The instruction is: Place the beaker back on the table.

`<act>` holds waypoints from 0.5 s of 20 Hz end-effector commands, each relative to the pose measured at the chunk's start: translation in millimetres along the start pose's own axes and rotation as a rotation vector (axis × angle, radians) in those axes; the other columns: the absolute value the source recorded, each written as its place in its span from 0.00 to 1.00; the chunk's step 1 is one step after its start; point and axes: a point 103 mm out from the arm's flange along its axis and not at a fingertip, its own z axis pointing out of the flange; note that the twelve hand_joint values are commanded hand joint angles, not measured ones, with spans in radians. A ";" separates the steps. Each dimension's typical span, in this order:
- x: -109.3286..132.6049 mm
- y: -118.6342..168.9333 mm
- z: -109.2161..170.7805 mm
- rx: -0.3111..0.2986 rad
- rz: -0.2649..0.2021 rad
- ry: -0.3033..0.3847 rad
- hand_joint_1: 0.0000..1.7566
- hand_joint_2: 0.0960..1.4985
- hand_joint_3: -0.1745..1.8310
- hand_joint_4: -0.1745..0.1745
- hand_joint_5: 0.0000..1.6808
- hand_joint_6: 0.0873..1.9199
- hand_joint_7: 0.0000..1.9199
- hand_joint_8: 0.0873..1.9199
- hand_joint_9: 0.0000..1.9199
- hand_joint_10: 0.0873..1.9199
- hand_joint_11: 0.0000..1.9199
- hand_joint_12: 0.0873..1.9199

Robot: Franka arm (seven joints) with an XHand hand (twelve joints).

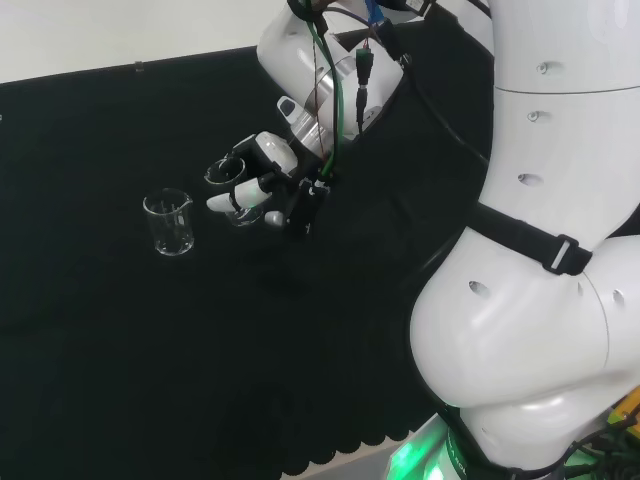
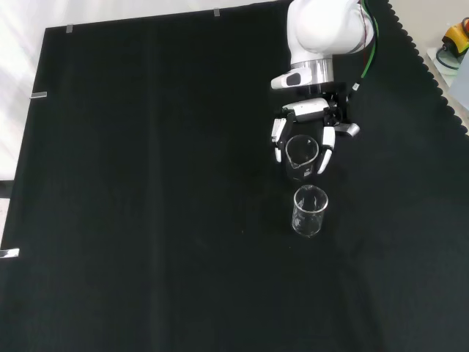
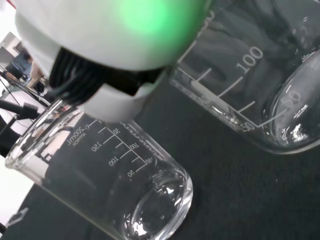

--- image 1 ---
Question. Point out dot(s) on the metal cloth clip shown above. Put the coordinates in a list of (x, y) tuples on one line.
[(139, 66)]

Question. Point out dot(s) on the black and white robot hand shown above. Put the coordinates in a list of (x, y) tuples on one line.
[(272, 155)]

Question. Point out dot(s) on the clear glass beaker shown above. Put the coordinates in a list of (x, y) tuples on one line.
[(169, 225), (222, 172)]

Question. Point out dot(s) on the black table cloth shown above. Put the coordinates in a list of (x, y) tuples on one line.
[(125, 325)]

